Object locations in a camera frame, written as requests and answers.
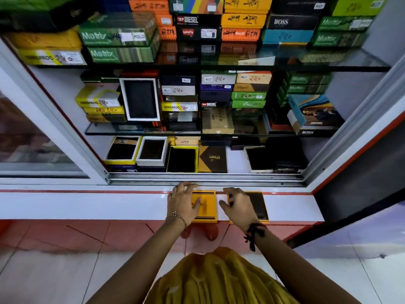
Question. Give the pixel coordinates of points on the lime green box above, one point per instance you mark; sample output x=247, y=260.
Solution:
x=359, y=6

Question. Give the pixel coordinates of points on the yellow box long label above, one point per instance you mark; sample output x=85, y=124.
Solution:
x=179, y=106

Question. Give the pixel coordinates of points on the yellow open box tan card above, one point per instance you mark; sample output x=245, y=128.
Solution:
x=122, y=150

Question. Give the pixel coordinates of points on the black box small label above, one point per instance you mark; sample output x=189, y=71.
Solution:
x=297, y=6

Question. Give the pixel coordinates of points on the person's right forearm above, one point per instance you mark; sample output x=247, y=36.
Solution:
x=297, y=272

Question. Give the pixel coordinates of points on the peach handwritten box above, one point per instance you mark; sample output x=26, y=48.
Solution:
x=254, y=78

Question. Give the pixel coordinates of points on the black and white box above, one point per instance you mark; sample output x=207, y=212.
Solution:
x=311, y=132

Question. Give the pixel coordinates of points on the yellow-green open box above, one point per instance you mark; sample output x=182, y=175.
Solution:
x=182, y=159

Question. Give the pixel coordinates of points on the navy box white tag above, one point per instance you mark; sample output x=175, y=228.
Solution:
x=177, y=81

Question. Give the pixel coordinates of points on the brown box gold pattern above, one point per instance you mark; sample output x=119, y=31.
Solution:
x=212, y=159

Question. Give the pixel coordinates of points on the yellow garment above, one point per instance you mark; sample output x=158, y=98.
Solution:
x=221, y=278

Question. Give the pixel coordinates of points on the white tiled ledge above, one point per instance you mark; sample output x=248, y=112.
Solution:
x=79, y=205

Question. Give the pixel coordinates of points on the dark green box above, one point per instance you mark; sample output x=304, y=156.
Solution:
x=99, y=76

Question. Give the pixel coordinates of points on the dark box pale label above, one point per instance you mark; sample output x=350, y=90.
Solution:
x=183, y=117

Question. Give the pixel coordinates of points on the orange ribbed box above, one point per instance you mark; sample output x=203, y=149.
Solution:
x=240, y=34

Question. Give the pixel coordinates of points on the grey handwritten box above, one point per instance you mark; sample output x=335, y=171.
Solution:
x=178, y=90

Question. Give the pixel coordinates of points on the green striped box white label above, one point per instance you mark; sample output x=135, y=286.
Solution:
x=114, y=31
x=345, y=23

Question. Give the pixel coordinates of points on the white paper tag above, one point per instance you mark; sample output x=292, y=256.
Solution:
x=258, y=61

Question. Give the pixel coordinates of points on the person's foot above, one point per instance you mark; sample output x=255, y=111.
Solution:
x=186, y=232
x=212, y=232

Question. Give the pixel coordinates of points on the white handwritten box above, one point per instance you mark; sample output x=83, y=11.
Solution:
x=218, y=79

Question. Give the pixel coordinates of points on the white framed wallet box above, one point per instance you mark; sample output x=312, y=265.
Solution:
x=139, y=79

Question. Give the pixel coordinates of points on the person's right foot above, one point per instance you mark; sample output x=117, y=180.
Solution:
x=212, y=232

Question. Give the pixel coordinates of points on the dark blue flat box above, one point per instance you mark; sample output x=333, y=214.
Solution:
x=121, y=168

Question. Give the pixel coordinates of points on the sliding glass door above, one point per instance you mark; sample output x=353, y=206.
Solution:
x=31, y=139

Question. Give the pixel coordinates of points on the black thread wristband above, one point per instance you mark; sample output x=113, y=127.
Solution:
x=253, y=232

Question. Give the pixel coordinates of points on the yellow box white label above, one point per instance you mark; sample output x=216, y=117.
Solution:
x=47, y=57

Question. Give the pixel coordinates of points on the white cabinet frame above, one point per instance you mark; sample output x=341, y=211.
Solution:
x=348, y=145

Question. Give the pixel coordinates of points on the plain yellow box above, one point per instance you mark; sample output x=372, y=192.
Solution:
x=44, y=39

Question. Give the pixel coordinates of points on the stack of dark blue boxes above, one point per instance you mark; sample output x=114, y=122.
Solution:
x=115, y=4

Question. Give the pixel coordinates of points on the dark glass panel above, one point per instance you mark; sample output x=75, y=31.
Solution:
x=364, y=193

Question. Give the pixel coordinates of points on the dark yellow box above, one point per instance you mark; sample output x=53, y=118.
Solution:
x=98, y=118

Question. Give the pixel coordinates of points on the long black box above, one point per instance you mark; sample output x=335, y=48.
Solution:
x=38, y=22

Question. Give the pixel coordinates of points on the small green striped box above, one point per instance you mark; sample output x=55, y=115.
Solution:
x=308, y=78
x=303, y=89

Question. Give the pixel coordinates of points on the flat yellow box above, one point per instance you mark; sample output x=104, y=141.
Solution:
x=103, y=110

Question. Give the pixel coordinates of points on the purple box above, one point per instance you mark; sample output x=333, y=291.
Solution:
x=216, y=87

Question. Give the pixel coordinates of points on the yellow Balisi box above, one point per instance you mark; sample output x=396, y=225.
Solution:
x=207, y=208
x=264, y=221

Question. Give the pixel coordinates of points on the large green box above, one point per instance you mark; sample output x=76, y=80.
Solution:
x=31, y=3

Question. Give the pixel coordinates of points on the black box red patch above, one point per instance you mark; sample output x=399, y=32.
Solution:
x=197, y=33

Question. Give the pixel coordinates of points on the blue picture box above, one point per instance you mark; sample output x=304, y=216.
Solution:
x=316, y=110

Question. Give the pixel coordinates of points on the person's left forearm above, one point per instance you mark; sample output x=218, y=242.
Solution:
x=139, y=269

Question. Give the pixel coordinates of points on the person's right hand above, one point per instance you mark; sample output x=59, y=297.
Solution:
x=240, y=210

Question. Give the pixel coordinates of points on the aluminium sliding track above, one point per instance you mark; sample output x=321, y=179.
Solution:
x=205, y=179

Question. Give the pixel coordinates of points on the dark navy box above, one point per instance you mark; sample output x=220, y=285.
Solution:
x=216, y=96

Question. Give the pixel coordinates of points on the multicolour striped box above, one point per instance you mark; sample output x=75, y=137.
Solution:
x=196, y=5

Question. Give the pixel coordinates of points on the yellow handwritten box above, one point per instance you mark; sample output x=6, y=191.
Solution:
x=248, y=4
x=243, y=21

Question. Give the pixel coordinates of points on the person's left foot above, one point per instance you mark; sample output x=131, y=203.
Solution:
x=186, y=232

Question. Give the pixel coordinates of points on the stack of orange boxes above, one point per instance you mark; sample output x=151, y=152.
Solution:
x=148, y=5

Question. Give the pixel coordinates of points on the person's left hand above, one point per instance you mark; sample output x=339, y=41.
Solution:
x=182, y=204

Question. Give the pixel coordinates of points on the small black box red logo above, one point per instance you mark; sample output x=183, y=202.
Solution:
x=216, y=104

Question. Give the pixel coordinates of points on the yellow and white box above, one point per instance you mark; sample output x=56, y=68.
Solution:
x=98, y=96

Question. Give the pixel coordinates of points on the black box white lettering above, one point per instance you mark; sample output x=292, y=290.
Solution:
x=292, y=22

